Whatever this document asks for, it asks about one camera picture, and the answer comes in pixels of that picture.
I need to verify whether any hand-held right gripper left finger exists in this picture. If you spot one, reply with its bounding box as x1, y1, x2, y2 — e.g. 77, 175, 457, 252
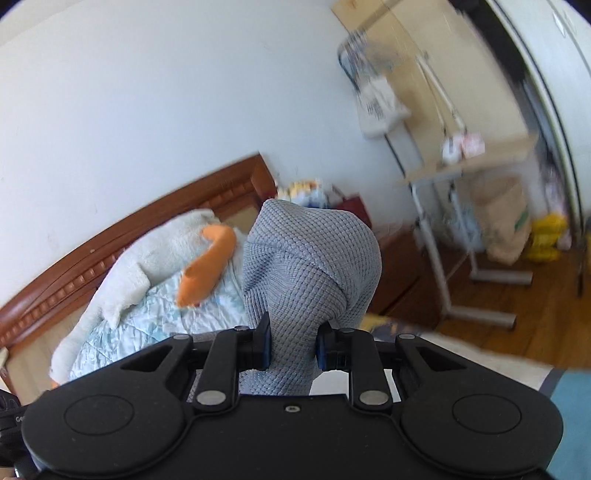
121, 311, 271, 412

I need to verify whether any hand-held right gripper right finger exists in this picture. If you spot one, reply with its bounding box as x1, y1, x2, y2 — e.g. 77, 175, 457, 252
316, 322, 467, 409

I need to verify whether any grey knitted garment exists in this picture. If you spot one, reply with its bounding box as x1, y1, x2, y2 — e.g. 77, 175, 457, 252
238, 198, 382, 398

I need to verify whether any light blue quilt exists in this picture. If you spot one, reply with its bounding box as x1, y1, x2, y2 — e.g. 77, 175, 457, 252
69, 263, 252, 384

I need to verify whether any wooden nightstand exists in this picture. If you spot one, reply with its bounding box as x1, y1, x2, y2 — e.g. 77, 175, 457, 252
365, 224, 472, 330

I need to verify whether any printed striped bed blanket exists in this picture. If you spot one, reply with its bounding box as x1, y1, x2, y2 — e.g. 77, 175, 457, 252
308, 314, 591, 480

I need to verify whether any dark red bag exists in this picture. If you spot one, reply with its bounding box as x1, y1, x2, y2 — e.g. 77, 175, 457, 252
330, 185, 374, 230

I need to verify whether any white orange plush toy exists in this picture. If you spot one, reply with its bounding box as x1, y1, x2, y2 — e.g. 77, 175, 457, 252
50, 209, 242, 384

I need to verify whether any blue white stuffed bag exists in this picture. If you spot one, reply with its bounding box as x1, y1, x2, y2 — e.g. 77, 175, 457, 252
277, 179, 332, 209

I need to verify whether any wooden bed headboard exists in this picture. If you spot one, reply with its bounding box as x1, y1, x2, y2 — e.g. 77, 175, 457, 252
0, 152, 279, 374

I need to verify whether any brown paper bag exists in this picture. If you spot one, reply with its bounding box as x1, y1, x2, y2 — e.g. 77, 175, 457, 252
471, 175, 533, 267

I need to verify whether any white printed tote bag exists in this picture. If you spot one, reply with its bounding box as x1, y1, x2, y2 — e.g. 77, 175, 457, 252
358, 76, 413, 140

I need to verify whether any white-legged side table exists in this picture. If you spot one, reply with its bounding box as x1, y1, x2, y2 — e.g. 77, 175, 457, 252
394, 134, 540, 330

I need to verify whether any yellow plastic bag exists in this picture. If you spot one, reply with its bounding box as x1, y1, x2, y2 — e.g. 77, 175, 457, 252
530, 215, 572, 263

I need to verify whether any beige board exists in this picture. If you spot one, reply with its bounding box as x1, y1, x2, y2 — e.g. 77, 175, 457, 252
331, 0, 531, 178

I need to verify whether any white wardrobe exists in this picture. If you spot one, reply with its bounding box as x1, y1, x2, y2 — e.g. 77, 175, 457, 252
485, 0, 591, 236

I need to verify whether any wire hanging basket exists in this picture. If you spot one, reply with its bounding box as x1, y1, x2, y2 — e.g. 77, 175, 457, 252
337, 28, 407, 80

